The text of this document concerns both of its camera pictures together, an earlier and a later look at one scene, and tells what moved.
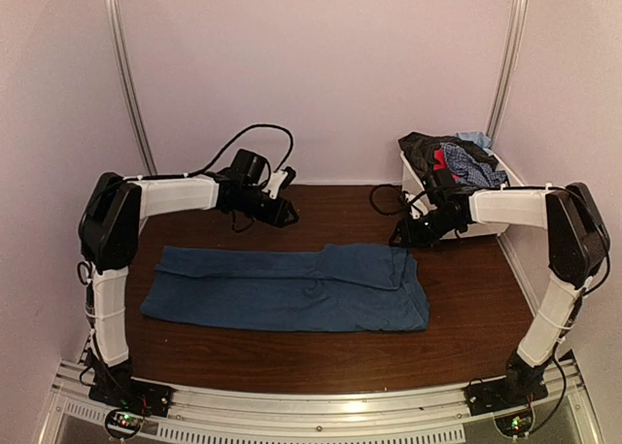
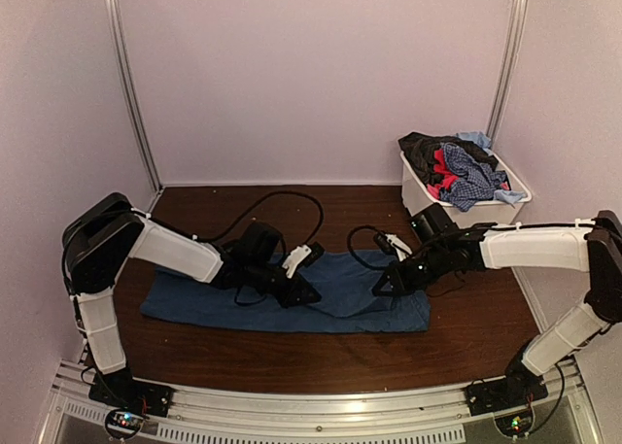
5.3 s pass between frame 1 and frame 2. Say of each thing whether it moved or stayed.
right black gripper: moved
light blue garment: stayed
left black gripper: moved
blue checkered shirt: stayed
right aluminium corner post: stayed
